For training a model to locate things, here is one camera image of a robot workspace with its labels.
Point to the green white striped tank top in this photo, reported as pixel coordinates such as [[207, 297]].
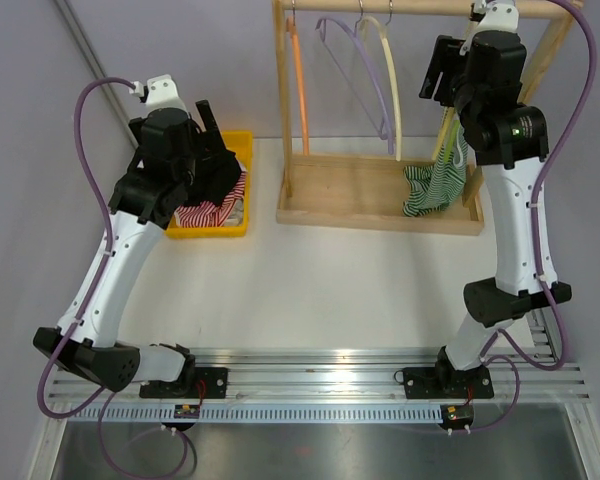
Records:
[[435, 187]]

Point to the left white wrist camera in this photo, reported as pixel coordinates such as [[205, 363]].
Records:
[[159, 94]]

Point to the yellow plastic bin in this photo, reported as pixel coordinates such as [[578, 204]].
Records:
[[241, 143]]

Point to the orange hanger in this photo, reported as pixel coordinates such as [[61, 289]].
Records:
[[291, 28]]

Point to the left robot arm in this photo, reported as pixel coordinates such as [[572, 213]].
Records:
[[174, 155]]

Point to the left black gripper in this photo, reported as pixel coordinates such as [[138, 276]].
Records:
[[210, 137]]

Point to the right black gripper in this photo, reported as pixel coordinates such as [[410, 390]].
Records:
[[447, 60]]

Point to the wooden clothes rack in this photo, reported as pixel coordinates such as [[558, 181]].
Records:
[[365, 192]]

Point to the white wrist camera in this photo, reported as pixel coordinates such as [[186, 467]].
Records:
[[159, 94], [490, 15]]

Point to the green hanger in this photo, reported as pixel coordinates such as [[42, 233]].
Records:
[[450, 141]]

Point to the yellow hanger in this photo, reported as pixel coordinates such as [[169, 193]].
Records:
[[446, 125]]

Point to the cream hanger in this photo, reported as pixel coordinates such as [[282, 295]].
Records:
[[362, 25]]

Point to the red white striped tank top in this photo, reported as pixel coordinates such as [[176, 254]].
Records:
[[230, 213]]

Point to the purple hanger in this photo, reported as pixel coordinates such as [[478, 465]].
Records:
[[383, 127]]

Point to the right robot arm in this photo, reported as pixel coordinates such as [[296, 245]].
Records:
[[481, 80]]

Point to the aluminium rail base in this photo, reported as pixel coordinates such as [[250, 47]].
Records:
[[335, 386]]

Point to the black tank top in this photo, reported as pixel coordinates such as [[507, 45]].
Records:
[[214, 179]]

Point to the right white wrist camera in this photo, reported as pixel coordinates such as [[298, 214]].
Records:
[[490, 15]]

